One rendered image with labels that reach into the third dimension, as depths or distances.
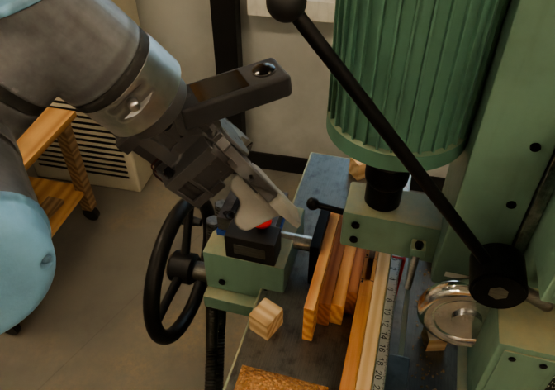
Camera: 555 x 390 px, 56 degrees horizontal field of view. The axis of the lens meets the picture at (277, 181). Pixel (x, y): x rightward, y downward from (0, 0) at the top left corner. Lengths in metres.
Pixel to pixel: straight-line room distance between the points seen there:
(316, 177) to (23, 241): 0.79
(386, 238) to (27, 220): 0.54
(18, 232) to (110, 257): 1.86
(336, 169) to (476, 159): 0.50
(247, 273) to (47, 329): 1.29
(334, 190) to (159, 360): 1.04
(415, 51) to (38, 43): 0.33
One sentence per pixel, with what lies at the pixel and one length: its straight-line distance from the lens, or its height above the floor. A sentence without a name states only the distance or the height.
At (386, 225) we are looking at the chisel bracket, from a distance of 0.74.
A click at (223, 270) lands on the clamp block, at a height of 0.92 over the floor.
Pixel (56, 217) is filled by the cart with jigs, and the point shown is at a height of 0.18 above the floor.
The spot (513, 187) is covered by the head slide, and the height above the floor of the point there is 1.19.
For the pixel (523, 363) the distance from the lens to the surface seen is 0.66.
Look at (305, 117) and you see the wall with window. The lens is 2.25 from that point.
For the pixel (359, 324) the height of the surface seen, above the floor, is 0.94.
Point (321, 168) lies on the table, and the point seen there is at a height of 0.90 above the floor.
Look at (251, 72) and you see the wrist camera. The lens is 0.53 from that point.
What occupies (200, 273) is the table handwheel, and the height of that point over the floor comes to 0.82.
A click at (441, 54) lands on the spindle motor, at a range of 0.53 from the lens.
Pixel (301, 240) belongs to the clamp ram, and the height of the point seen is 0.96.
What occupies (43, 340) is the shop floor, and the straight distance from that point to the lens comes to 2.02.
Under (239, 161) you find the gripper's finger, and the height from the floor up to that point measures 1.26.
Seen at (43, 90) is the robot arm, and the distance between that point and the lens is 0.44.
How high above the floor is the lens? 1.59
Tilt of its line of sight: 42 degrees down
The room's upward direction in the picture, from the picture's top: straight up
